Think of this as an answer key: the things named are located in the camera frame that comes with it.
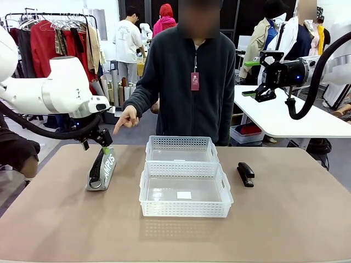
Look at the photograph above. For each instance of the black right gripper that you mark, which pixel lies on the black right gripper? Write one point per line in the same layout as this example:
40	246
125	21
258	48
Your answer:
288	72

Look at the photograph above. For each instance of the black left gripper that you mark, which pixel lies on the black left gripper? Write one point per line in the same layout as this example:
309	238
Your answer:
82	122

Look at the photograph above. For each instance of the grey CAMPUS zipper pouch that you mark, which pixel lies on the grey CAMPUS zipper pouch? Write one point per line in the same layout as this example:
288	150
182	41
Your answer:
108	170

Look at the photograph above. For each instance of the black stapler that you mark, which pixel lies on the black stapler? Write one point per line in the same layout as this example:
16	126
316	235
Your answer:
246	174

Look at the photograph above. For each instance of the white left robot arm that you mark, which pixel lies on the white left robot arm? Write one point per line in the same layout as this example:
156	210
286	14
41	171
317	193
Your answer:
63	90

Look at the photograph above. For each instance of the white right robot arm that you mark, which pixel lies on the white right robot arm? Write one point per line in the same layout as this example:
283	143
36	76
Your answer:
337	68

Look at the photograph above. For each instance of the person's right forearm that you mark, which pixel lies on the person's right forearm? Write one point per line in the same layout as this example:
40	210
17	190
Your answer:
140	98

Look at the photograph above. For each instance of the person's right hand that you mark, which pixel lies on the person's right hand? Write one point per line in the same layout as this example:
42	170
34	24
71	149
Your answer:
129	116

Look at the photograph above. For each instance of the grey storage bin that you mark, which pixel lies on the grey storage bin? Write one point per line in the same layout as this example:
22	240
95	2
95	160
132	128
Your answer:
108	119

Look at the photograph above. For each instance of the mannequin in beige coat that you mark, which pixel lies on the mannequin in beige coat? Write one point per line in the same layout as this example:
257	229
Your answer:
259	41

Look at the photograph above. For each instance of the white background table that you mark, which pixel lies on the white background table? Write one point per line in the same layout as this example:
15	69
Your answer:
274	117

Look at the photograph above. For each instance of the dark red badge tag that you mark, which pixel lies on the dark red badge tag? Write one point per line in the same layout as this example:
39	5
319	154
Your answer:
195	82

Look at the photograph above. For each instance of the clear box with red contents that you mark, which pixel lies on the clear box with red contents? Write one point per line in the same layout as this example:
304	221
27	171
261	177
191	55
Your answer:
246	134

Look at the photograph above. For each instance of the white perforated plastic basket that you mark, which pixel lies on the white perforated plastic basket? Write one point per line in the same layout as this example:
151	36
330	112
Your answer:
181	208
153	142

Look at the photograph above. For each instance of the tall white cardboard tube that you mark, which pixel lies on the tall white cardboard tube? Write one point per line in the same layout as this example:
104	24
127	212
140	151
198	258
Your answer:
114	85

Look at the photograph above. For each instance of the white coat on mannequin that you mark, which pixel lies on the white coat on mannequin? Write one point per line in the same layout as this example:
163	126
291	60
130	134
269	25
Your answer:
290	35

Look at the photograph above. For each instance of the brown cardboard tube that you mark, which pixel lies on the brown cardboard tube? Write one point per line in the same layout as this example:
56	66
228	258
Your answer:
124	87

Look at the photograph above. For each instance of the figure in navy top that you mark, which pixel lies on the figure in navy top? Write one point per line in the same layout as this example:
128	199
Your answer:
304	38

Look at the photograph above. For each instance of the person in dark fleece jacket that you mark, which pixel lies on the person in dark fleece jacket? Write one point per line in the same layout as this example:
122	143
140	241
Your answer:
181	82

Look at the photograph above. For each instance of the grey metal stool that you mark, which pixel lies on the grey metal stool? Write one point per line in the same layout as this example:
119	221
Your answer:
113	65

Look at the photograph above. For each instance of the seated person in dark clothes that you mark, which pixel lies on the seated person in dark clothes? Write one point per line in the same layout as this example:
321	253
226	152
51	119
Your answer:
16	150

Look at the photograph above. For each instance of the yellow hanging garment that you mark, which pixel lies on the yellow hanging garment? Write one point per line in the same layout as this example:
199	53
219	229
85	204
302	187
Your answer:
321	41

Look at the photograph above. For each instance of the white paper label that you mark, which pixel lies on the white paper label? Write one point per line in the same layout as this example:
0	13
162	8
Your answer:
178	160
183	195

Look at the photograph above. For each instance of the yellow cloth covered table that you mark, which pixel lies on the yellow cloth covered table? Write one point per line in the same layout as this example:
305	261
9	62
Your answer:
141	67

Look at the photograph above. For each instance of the white leaning board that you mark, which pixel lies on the white leaning board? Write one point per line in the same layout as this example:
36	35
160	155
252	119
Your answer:
336	96

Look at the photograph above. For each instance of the person in red hood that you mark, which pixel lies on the person in red hood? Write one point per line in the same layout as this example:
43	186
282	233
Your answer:
164	22

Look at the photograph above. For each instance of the person in white t-shirt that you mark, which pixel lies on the person in white t-shirt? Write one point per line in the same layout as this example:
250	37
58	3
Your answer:
126	41

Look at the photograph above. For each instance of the red hanging garment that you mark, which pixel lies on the red hanging garment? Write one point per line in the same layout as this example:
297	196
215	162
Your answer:
41	41

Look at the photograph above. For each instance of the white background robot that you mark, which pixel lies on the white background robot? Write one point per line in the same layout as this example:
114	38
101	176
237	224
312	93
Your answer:
145	30

